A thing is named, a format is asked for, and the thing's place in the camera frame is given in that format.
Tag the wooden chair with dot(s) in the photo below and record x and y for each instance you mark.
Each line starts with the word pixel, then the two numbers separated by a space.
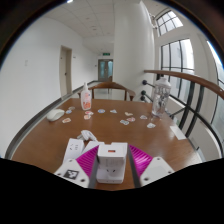
pixel 111 85

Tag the beige door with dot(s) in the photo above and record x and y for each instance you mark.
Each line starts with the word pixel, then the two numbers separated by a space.
pixel 65 71

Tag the large black-framed window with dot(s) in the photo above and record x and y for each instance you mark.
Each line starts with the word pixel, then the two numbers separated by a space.
pixel 176 66

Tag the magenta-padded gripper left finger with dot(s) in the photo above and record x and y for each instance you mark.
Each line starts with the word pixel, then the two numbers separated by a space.
pixel 85 163

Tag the white power strip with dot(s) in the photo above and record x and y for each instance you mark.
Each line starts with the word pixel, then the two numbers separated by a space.
pixel 74 148

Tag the wooden handrail with black balusters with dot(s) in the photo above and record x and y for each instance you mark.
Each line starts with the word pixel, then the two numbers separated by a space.
pixel 186 77

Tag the green exit sign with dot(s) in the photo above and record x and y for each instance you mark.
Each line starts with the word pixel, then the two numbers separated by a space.
pixel 106 53

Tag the white charger block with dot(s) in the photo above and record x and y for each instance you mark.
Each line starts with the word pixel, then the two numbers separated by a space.
pixel 112 156

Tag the white paper card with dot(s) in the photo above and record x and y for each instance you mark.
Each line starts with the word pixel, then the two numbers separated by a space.
pixel 177 132

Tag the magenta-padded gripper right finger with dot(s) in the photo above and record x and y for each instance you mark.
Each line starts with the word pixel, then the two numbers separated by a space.
pixel 141 161

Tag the small colourful sticker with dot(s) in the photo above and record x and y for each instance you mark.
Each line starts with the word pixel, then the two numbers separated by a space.
pixel 128 114
pixel 68 112
pixel 131 119
pixel 113 111
pixel 87 117
pixel 71 108
pixel 66 120
pixel 151 125
pixel 143 117
pixel 124 122
pixel 101 111
pixel 89 113

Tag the arched black-framed window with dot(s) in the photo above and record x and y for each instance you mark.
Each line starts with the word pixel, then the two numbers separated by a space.
pixel 168 21

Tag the white bottle with orange label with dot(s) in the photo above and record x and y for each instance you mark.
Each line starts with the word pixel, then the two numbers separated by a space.
pixel 86 100

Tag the white computer mouse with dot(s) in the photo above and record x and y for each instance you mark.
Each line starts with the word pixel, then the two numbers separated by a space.
pixel 55 114

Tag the grey double door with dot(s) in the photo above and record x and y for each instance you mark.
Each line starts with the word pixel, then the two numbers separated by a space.
pixel 105 70

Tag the round ceiling light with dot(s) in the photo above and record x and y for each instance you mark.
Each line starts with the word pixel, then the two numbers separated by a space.
pixel 69 1

